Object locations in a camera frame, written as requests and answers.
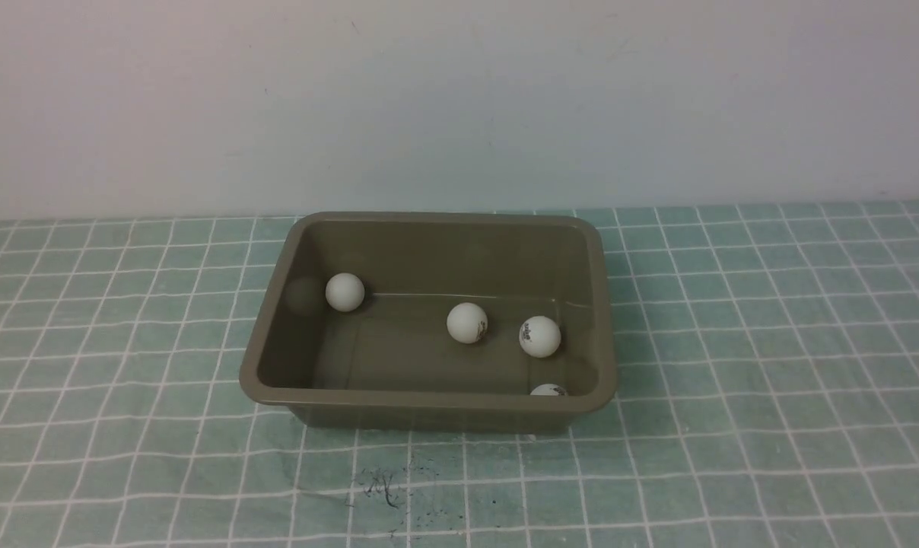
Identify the white ball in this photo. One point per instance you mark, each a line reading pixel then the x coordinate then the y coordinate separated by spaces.
pixel 549 389
pixel 467 323
pixel 344 292
pixel 539 337

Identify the olive green plastic bin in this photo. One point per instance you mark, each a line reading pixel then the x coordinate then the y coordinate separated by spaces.
pixel 391 363

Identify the green checkered tablecloth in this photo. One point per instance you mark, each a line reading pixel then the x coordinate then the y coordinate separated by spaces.
pixel 768 361

